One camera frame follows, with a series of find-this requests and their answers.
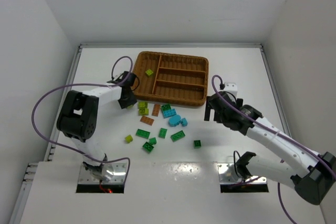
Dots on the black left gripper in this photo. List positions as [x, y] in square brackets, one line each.
[127, 99]

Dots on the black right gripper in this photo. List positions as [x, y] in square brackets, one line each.
[214, 108]

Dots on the small cyan lego brick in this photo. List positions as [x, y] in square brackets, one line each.
[184, 122]

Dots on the lime green lego brick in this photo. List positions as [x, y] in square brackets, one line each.
[149, 72]

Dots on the small green lego cube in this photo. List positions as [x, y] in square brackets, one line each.
[197, 144]

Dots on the cyan oval lego piece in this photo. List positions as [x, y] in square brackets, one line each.
[174, 120]

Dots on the small lime lego brick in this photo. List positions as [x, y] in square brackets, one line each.
[128, 139]

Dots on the cyan rectangular lego brick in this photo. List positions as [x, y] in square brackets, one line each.
[169, 113]

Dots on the green long lego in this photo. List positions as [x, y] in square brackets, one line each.
[177, 136]

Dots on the green square lego brick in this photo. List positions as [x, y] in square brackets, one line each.
[162, 132]

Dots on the green sloped lego brick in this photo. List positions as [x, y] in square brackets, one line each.
[153, 141]

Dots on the green lego brick bottom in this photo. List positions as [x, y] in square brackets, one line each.
[148, 147]

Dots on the dark green lego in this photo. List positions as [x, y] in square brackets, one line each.
[165, 107]

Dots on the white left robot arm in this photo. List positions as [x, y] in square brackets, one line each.
[77, 119]

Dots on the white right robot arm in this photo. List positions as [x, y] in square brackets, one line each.
[308, 173]

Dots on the lime lego brick upper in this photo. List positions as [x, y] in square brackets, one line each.
[142, 105]

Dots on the lime lego brick lower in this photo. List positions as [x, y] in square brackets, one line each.
[143, 111]

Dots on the brown lego brick flat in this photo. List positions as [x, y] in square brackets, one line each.
[147, 120]

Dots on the green long lego brick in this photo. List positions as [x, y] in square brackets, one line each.
[142, 133]

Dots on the brown wicker divided basket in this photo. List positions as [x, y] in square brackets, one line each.
[177, 79]

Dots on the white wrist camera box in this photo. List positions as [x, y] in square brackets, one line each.
[232, 89]

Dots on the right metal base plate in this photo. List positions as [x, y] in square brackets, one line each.
[228, 176]

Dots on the metal base plate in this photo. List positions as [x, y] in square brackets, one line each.
[109, 174]
[228, 176]

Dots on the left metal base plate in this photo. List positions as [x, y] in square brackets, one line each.
[109, 174]

